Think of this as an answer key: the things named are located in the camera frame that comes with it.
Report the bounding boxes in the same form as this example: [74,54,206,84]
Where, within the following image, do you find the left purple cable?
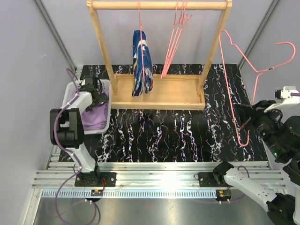
[53,67,100,223]

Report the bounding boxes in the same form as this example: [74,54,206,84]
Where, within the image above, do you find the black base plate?
[197,172,229,188]
[75,172,117,187]

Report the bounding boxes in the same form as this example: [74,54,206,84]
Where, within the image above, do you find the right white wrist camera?
[264,86,300,113]

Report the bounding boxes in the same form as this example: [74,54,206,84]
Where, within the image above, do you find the white plastic basket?
[72,79,112,135]

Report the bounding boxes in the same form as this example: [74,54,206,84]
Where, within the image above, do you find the aluminium rail frame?
[32,162,287,190]

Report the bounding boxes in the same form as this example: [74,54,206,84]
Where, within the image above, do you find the wooden clothes rack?
[86,0,232,110]

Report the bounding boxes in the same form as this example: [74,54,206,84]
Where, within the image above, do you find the pink wire hanger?
[161,1,185,79]
[218,30,296,148]
[161,0,192,79]
[137,0,145,90]

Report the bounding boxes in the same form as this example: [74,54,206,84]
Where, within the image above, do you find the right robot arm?
[212,100,300,225]

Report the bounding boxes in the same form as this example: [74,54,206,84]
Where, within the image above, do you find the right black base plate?
[197,172,229,188]

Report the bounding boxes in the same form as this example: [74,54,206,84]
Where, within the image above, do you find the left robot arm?
[50,77,112,186]

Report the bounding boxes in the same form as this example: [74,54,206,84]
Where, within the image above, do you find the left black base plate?
[75,172,117,187]

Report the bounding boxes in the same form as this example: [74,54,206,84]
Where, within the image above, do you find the purple trousers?
[81,102,111,133]

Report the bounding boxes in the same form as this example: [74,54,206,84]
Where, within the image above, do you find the blue patterned trousers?
[132,30,154,98]

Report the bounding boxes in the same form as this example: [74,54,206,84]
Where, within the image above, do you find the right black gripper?
[235,99,288,158]

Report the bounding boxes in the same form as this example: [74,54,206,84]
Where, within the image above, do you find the white slotted cable duct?
[42,189,231,199]

